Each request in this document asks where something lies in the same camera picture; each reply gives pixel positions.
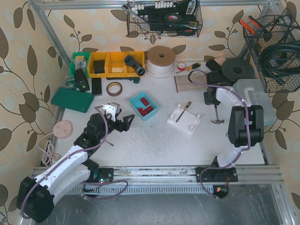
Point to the silver wrench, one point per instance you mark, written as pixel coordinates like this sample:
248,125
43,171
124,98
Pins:
127,9

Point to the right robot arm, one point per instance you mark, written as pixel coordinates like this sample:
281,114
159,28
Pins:
245,127

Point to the small file yellow handle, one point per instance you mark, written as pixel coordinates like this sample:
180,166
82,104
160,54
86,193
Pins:
186,107

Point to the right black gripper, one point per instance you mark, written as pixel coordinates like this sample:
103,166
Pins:
209,98

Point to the red spring middle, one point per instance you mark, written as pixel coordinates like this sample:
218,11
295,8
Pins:
148,109

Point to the top wire basket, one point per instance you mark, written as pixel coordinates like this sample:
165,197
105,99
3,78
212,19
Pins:
154,11

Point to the black electrical tape roll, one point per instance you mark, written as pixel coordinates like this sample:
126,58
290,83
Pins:
173,18

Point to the small red spring front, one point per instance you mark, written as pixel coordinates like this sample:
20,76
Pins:
140,110

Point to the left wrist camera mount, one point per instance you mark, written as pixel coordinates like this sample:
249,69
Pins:
113,109

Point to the green bin rail base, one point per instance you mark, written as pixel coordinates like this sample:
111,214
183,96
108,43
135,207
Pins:
135,80

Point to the yellow storage bin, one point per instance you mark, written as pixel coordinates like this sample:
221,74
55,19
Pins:
114,65

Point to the green storage bin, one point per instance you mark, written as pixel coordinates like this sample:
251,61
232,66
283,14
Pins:
79,60

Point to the grey pipe fitting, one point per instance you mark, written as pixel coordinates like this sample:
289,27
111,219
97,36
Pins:
131,62

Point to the green plastic lid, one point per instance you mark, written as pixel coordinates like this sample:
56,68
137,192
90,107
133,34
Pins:
72,99

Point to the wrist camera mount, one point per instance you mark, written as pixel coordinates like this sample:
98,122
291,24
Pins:
113,109
214,78

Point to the black ribbed block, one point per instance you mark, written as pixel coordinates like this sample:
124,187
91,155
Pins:
96,86

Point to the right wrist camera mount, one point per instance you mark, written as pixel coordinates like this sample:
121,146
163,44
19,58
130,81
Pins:
214,78

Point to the wire basket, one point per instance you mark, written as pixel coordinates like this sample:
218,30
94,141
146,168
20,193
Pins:
154,11
276,52

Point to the brown tape roll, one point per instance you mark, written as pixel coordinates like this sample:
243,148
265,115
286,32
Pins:
114,89

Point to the clear toolbox white handle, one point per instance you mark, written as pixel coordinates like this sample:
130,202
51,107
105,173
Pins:
252,91

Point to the red white tape roll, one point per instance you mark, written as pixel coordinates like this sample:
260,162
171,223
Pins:
181,66

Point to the round beige power socket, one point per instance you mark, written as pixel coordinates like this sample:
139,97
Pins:
62,129

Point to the orange handled pliers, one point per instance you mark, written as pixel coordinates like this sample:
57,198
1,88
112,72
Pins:
252,21

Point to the long red spring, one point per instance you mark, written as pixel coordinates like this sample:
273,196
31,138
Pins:
144,101

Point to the beige work glove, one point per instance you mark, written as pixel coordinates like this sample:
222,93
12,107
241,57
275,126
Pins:
183,84

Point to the black green meter device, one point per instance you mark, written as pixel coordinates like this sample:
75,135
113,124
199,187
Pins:
81,80

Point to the light blue plastic box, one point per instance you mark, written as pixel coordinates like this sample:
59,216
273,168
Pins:
143,106

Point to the right wire basket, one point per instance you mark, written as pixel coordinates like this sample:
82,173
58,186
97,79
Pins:
276,52

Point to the yellow black screwdriver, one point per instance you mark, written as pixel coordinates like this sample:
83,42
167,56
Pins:
194,66

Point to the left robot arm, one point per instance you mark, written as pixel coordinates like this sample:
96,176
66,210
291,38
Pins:
38,196

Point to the white peg board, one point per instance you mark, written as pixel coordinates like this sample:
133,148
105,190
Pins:
184,120

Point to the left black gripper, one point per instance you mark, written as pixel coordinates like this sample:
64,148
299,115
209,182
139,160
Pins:
117,124

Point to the small hammer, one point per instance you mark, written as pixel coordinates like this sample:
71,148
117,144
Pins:
217,121

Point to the white cable spool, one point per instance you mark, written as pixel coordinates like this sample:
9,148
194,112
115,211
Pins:
161,62

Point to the black disc spool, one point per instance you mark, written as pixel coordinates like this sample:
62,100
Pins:
235,69

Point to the black box in bin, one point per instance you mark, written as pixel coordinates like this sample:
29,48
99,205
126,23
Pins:
99,66

